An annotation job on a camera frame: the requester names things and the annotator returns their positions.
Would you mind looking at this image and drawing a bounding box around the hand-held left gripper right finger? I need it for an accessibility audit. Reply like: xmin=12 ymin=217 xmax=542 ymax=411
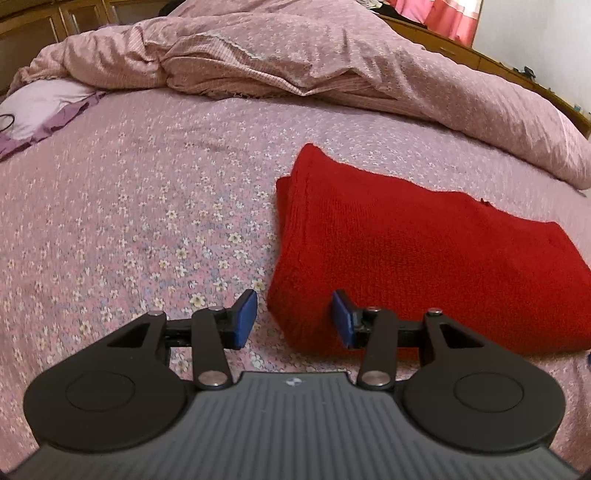
xmin=330 ymin=290 xmax=486 ymax=391

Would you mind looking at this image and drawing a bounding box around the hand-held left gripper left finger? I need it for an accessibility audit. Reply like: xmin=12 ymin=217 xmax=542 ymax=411
xmin=106 ymin=290 xmax=258 ymax=391

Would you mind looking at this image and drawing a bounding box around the red knitted cardigan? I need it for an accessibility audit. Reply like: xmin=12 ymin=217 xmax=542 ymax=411
xmin=266 ymin=143 xmax=591 ymax=363

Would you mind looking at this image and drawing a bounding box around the pink floral bed sheet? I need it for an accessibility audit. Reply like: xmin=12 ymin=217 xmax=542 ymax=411
xmin=0 ymin=88 xmax=591 ymax=462

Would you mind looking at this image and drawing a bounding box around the pink floral duvet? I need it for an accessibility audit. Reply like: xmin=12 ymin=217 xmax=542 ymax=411
xmin=9 ymin=0 xmax=591 ymax=191

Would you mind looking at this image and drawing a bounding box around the white and lilac pillow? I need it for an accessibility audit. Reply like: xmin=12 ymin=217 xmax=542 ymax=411
xmin=0 ymin=79 xmax=108 ymax=161

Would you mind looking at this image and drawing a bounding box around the pink curtain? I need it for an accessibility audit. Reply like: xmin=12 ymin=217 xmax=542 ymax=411
xmin=396 ymin=0 xmax=485 ymax=48

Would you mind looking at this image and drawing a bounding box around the wooden headboard cabinet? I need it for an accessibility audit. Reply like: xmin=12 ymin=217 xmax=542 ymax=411
xmin=0 ymin=0 xmax=183 ymax=97

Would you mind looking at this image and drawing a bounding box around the wooden bed frame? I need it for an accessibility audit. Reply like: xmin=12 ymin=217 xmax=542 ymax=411
xmin=379 ymin=13 xmax=591 ymax=140

